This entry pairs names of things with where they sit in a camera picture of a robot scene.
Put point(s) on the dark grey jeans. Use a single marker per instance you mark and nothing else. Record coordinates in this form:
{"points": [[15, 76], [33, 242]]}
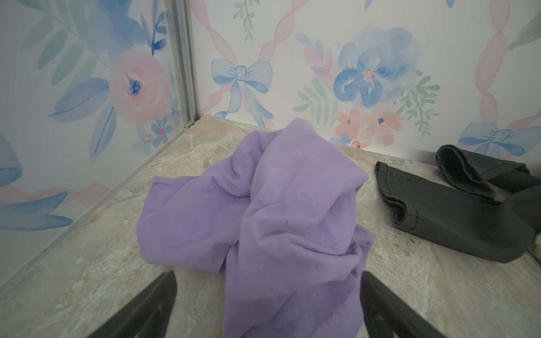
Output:
{"points": [[490, 207]]}

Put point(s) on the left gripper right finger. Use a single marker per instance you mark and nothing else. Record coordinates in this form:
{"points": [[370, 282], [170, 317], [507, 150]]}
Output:
{"points": [[386, 315]]}

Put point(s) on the left corner aluminium post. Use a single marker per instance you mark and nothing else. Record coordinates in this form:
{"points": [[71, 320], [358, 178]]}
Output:
{"points": [[178, 13]]}

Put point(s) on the purple cloth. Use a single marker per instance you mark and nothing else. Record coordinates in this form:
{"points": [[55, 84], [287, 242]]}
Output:
{"points": [[279, 217]]}

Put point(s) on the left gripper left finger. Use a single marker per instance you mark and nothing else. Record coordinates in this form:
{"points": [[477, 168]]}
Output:
{"points": [[146, 315]]}

